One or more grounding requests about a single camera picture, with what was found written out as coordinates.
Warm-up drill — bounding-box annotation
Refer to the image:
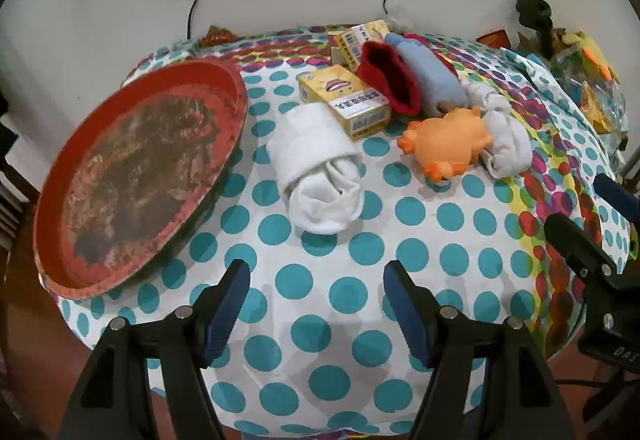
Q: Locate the clear plastic bag of goods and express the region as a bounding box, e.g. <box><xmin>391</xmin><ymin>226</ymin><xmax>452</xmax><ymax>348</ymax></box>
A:
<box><xmin>550</xmin><ymin>28</ymin><xmax>628</xmax><ymax>136</ymax></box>

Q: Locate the yellow box with lips picture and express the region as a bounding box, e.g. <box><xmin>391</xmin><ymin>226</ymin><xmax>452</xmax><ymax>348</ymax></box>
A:
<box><xmin>297</xmin><ymin>64</ymin><xmax>391</xmax><ymax>142</ymax></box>

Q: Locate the orange candy wrapper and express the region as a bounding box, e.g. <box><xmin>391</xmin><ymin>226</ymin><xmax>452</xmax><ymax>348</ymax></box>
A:
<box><xmin>200</xmin><ymin>25</ymin><xmax>236</xmax><ymax>46</ymax></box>

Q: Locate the orange rubber chicken toy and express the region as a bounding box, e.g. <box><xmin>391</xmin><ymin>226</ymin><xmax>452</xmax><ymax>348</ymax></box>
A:
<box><xmin>397</xmin><ymin>108</ymin><xmax>493</xmax><ymax>181</ymax></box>

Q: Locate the polka dot tablecloth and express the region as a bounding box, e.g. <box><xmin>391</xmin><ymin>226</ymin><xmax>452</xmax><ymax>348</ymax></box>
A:
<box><xmin>57</xmin><ymin>23</ymin><xmax>633</xmax><ymax>436</ymax></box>

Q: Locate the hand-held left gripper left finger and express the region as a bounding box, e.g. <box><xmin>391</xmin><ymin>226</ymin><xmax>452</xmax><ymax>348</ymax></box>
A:
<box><xmin>57</xmin><ymin>259</ymin><xmax>251</xmax><ymax>440</ymax></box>

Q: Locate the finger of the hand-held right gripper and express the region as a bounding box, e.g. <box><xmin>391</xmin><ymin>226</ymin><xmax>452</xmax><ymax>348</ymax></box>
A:
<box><xmin>544</xmin><ymin>214</ymin><xmax>621</xmax><ymax>281</ymax></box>
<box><xmin>594</xmin><ymin>173</ymin><xmax>640</xmax><ymax>212</ymax></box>

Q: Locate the yellow box with barcode label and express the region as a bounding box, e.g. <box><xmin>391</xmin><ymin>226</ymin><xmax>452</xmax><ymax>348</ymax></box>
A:
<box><xmin>340</xmin><ymin>19</ymin><xmax>396</xmax><ymax>71</ymax></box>

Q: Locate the large white sock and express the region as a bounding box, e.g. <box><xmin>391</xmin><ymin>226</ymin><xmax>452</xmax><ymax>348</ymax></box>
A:
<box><xmin>266</xmin><ymin>103</ymin><xmax>365</xmax><ymax>235</ymax></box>

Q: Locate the dark wooden furniture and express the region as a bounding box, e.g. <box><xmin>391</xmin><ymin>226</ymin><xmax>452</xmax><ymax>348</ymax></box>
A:
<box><xmin>0</xmin><ymin>93</ymin><xmax>43</xmax><ymax>241</ymax></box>

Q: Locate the red packet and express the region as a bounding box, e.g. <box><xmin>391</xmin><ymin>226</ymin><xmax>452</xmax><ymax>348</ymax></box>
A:
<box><xmin>477</xmin><ymin>29</ymin><xmax>511</xmax><ymax>48</ymax></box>

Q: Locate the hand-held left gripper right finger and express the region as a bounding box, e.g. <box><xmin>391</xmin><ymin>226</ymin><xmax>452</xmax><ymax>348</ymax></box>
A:
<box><xmin>382</xmin><ymin>260</ymin><xmax>578</xmax><ymax>440</ymax></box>

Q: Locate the red round tray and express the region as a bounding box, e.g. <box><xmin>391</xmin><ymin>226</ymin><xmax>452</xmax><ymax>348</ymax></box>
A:
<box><xmin>32</xmin><ymin>59</ymin><xmax>249</xmax><ymax>297</ymax></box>

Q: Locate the light blue sock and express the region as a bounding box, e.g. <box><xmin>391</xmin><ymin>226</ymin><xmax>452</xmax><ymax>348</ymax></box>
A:
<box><xmin>384</xmin><ymin>32</ymin><xmax>467</xmax><ymax>115</ymax></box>

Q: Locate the small white sock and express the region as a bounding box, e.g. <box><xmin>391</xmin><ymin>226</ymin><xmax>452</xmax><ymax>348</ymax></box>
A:
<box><xmin>461</xmin><ymin>79</ymin><xmax>533</xmax><ymax>180</ymax></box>

